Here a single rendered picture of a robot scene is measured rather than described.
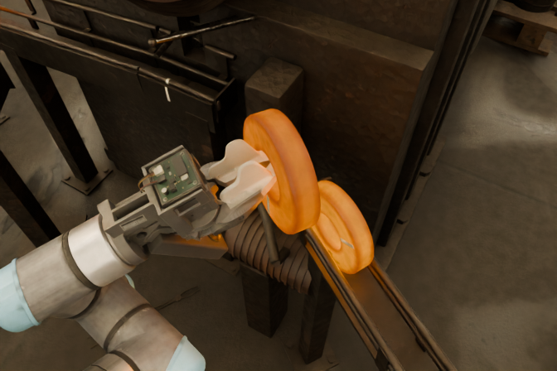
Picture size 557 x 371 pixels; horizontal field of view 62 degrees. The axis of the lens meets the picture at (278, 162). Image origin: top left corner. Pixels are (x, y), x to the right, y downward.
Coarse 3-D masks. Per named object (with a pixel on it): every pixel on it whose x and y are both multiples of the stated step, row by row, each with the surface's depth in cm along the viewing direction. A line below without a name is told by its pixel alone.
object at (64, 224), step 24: (0, 72) 108; (0, 96) 107; (0, 168) 120; (0, 192) 125; (24, 192) 131; (24, 216) 134; (48, 216) 145; (72, 216) 159; (24, 240) 153; (48, 240) 146
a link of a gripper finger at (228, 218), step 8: (256, 192) 53; (248, 200) 53; (256, 200) 54; (224, 208) 53; (232, 208) 53; (240, 208) 53; (248, 208) 53; (224, 216) 53; (232, 216) 53; (240, 216) 53; (216, 224) 53; (224, 224) 53; (232, 224) 53; (216, 232) 53
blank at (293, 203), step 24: (264, 120) 53; (288, 120) 53; (264, 144) 54; (288, 144) 51; (288, 168) 50; (312, 168) 51; (288, 192) 51; (312, 192) 51; (288, 216) 54; (312, 216) 53
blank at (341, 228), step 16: (320, 192) 71; (336, 192) 71; (336, 208) 69; (352, 208) 69; (320, 224) 78; (336, 224) 71; (352, 224) 68; (336, 240) 78; (352, 240) 68; (368, 240) 69; (336, 256) 76; (352, 256) 70; (368, 256) 70; (352, 272) 73
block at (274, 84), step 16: (272, 64) 87; (288, 64) 87; (256, 80) 84; (272, 80) 84; (288, 80) 84; (256, 96) 84; (272, 96) 82; (288, 96) 84; (256, 112) 87; (288, 112) 87
